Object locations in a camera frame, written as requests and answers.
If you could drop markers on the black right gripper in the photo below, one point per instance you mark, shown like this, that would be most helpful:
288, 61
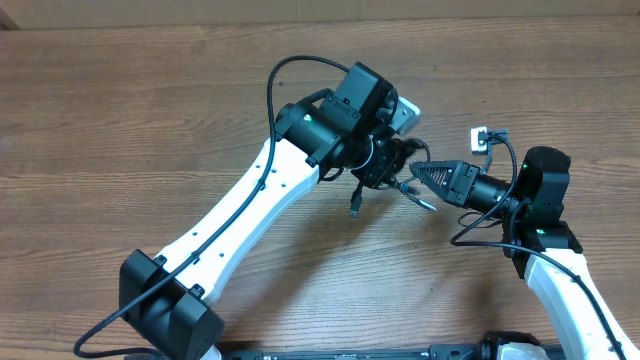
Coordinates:
455, 186

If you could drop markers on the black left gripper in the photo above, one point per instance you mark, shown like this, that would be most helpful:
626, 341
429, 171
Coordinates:
385, 154

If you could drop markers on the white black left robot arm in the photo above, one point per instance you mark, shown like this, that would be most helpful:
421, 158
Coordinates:
168, 298

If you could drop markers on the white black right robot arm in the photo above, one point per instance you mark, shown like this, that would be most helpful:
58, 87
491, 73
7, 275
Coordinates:
543, 249

